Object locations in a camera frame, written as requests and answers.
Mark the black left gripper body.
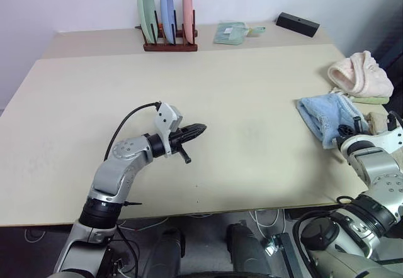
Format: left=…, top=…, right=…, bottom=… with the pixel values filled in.
left=169, top=126, right=192, bottom=165

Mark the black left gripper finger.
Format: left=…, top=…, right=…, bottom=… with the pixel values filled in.
left=186, top=130, right=206, bottom=142
left=184, top=122, right=208, bottom=134

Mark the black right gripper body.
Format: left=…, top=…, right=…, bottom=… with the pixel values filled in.
left=337, top=116, right=363, bottom=138

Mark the light blue fluffy towel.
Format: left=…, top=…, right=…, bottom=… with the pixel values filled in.
left=297, top=93, right=370, bottom=150

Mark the beige towel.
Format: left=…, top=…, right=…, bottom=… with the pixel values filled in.
left=366, top=111, right=390, bottom=135

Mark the light green towel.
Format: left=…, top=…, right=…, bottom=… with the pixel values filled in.
left=348, top=94, right=390, bottom=106

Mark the pink fluffy towel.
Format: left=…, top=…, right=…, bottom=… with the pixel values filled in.
left=327, top=50, right=395, bottom=99

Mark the dark wooden dish rack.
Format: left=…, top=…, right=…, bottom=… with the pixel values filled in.
left=135, top=8, right=199, bottom=53

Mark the folded green cloth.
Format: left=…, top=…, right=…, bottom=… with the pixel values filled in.
left=213, top=20, right=267, bottom=45

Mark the dark rounded shape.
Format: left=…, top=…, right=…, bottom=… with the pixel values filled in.
left=226, top=222, right=273, bottom=278
left=147, top=227, right=187, bottom=278

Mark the black rectangular box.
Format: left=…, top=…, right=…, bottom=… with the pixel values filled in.
left=275, top=11, right=321, bottom=38

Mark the pink plate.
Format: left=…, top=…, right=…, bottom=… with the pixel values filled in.
left=182, top=0, right=196, bottom=44

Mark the blue plate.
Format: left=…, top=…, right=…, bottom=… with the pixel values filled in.
left=159, top=0, right=177, bottom=45

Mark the light green plate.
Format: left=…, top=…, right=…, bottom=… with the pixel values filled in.
left=136, top=0, right=157, bottom=45

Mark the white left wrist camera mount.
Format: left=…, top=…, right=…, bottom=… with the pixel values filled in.
left=153, top=101, right=184, bottom=158

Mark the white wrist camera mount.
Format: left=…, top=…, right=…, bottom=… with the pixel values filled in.
left=153, top=101, right=184, bottom=158
left=336, top=123, right=403, bottom=158

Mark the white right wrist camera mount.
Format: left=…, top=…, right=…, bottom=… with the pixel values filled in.
left=336, top=123, right=403, bottom=158

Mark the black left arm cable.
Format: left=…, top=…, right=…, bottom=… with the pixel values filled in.
left=105, top=101, right=162, bottom=161

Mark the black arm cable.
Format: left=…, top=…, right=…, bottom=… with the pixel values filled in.
left=387, top=111, right=399, bottom=131
left=105, top=101, right=162, bottom=161

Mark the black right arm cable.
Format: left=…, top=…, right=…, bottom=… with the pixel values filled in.
left=387, top=111, right=399, bottom=131

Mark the black looping robot cable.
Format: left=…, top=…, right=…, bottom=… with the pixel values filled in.
left=292, top=195, right=353, bottom=262

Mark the white floor cable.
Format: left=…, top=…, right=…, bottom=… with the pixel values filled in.
left=250, top=208, right=286, bottom=238

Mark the grey metal frame bar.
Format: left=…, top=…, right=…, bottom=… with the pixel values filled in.
left=265, top=231, right=305, bottom=278

